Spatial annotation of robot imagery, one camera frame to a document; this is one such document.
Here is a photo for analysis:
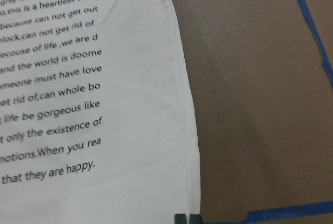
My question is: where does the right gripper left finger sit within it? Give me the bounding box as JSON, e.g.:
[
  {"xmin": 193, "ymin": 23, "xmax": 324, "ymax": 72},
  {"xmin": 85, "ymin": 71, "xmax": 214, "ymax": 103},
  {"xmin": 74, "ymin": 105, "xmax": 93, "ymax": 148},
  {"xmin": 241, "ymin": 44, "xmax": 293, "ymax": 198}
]
[{"xmin": 174, "ymin": 214, "xmax": 186, "ymax": 224}]

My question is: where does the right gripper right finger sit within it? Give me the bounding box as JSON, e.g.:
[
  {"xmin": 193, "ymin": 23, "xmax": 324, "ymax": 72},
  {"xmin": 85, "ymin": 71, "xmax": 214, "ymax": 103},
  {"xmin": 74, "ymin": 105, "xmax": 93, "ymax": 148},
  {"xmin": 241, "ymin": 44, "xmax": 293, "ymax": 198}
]
[{"xmin": 189, "ymin": 214, "xmax": 202, "ymax": 224}]

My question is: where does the white printed t-shirt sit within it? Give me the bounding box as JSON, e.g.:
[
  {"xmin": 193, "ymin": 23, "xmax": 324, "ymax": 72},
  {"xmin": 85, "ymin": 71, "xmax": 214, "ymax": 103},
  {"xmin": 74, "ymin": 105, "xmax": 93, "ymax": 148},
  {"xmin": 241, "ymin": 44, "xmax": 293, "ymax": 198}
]
[{"xmin": 1, "ymin": 0, "xmax": 200, "ymax": 223}]

